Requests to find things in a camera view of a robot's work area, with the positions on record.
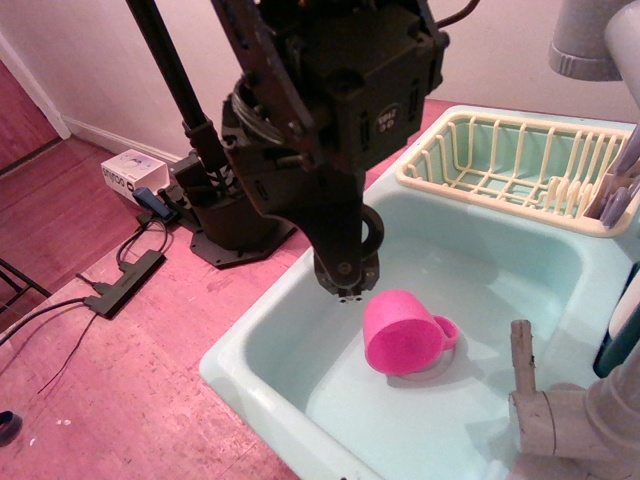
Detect cream dish drying rack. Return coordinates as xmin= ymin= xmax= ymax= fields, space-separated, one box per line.
xmin=396 ymin=106 xmax=639 ymax=238

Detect black usb hub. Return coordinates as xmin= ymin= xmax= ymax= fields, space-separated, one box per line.
xmin=76 ymin=250 xmax=166 ymax=320

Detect mint green toy sink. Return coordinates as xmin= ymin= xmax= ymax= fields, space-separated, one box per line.
xmin=198 ymin=104 xmax=640 ymax=480

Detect black cable on table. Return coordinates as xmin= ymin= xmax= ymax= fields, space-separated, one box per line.
xmin=0 ymin=297 xmax=91 ymax=347

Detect thin black wire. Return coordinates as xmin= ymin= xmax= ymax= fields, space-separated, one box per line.
xmin=37 ymin=314 xmax=99 ymax=396

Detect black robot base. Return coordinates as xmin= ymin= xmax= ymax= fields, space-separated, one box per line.
xmin=161 ymin=152 xmax=295 ymax=269

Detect blue clamp handle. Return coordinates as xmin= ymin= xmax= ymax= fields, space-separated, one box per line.
xmin=132 ymin=187 xmax=177 ymax=223

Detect beige toy faucet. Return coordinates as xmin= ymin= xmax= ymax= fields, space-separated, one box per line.
xmin=510 ymin=320 xmax=639 ymax=463

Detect pink plastic cup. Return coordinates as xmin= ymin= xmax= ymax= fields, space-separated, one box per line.
xmin=363 ymin=289 xmax=459 ymax=376

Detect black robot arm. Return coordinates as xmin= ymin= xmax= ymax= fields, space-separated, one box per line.
xmin=128 ymin=1 xmax=449 ymax=298

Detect white cardboard box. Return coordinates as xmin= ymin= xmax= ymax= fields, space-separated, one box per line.
xmin=101 ymin=149 xmax=170 ymax=203

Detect lavender utensils in rack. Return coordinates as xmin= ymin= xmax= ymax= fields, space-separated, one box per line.
xmin=599 ymin=125 xmax=639 ymax=229

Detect black tape roll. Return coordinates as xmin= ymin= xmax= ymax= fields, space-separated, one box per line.
xmin=0 ymin=410 xmax=23 ymax=447

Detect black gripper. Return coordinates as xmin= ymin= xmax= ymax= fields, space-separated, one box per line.
xmin=222 ymin=139 xmax=384 ymax=304

